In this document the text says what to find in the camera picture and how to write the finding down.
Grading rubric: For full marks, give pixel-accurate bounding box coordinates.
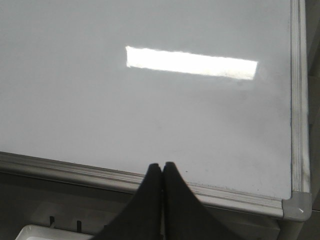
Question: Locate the white plastic marker tray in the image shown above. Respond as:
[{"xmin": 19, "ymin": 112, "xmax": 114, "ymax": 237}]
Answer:
[{"xmin": 15, "ymin": 224, "xmax": 93, "ymax": 240}]

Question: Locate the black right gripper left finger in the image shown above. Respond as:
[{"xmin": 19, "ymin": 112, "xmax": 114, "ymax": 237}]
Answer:
[{"xmin": 94, "ymin": 163, "xmax": 162, "ymax": 240}]

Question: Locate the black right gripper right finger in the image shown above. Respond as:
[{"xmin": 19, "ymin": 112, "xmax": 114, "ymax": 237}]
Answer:
[{"xmin": 162, "ymin": 162, "xmax": 227, "ymax": 240}]

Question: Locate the whiteboard with aluminium frame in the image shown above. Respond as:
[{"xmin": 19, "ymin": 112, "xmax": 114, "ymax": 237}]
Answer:
[{"xmin": 0, "ymin": 0, "xmax": 312, "ymax": 222}]

